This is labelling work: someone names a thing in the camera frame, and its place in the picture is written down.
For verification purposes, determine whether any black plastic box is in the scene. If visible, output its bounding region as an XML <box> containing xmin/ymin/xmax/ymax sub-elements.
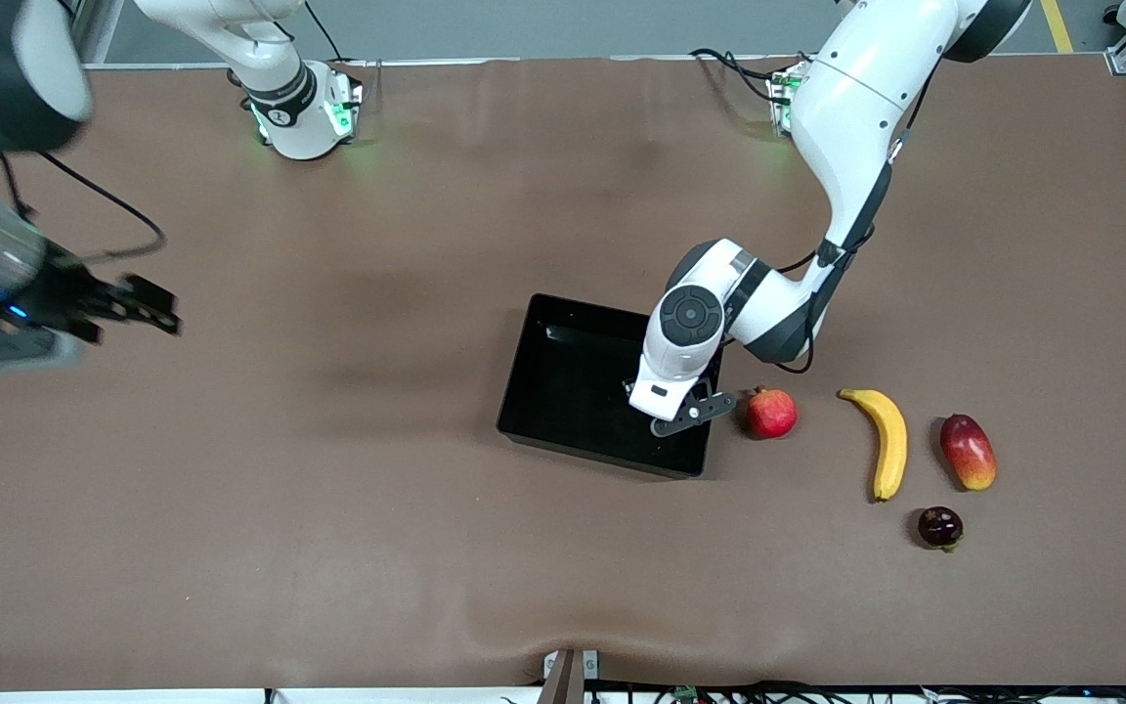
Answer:
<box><xmin>496</xmin><ymin>292</ymin><xmax>725</xmax><ymax>480</ymax></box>

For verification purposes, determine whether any dark purple plum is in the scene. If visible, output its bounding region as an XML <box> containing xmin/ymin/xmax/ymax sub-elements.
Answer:
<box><xmin>918</xmin><ymin>506</ymin><xmax>965</xmax><ymax>553</ymax></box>

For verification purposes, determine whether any black right arm base cable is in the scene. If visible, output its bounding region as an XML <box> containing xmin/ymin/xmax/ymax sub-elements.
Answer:
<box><xmin>303</xmin><ymin>0</ymin><xmax>345</xmax><ymax>64</ymax></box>

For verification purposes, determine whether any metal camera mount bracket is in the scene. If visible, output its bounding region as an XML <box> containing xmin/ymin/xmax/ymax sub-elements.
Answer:
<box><xmin>538</xmin><ymin>648</ymin><xmax>601</xmax><ymax>704</ymax></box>

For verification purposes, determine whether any yellow banana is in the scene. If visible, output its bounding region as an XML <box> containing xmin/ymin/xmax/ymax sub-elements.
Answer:
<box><xmin>838</xmin><ymin>388</ymin><xmax>909</xmax><ymax>504</ymax></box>

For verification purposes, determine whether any black left arm base cable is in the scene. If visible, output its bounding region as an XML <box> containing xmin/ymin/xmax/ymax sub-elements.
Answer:
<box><xmin>688</xmin><ymin>47</ymin><xmax>810</xmax><ymax>105</ymax></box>

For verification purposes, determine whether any black arm base cable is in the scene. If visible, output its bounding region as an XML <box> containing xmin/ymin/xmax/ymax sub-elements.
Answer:
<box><xmin>688</xmin><ymin>47</ymin><xmax>810</xmax><ymax>105</ymax></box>
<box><xmin>303</xmin><ymin>0</ymin><xmax>345</xmax><ymax>64</ymax></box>

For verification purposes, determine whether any red orange mango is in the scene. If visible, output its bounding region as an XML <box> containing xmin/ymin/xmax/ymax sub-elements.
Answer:
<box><xmin>939</xmin><ymin>414</ymin><xmax>998</xmax><ymax>492</ymax></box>

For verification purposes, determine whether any red pomegranate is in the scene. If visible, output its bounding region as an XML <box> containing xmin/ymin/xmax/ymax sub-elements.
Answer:
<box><xmin>745</xmin><ymin>385</ymin><xmax>800</xmax><ymax>440</ymax></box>

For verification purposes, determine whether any brown table mat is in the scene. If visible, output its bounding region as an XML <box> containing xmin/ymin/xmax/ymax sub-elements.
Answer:
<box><xmin>0</xmin><ymin>54</ymin><xmax>1126</xmax><ymax>693</ymax></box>

